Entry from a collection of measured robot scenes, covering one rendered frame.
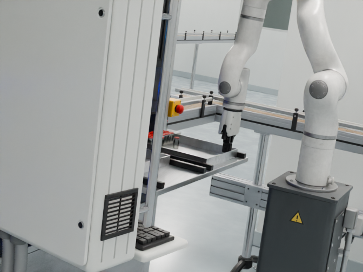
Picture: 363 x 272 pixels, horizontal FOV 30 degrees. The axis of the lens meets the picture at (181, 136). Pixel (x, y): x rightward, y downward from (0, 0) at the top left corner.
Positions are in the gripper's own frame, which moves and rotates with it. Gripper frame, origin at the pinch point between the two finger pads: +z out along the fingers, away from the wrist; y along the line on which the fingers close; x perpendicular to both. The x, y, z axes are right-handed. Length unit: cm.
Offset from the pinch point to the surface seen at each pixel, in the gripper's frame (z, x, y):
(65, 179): -10, 8, 109
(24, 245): 16, -11, 100
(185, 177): 4.4, 2.9, 37.2
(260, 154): 21, -19, -86
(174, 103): -8.9, -34.5, -15.9
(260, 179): 34, -18, -87
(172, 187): 4.9, 4.9, 49.3
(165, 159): 2.1, -9.0, 31.0
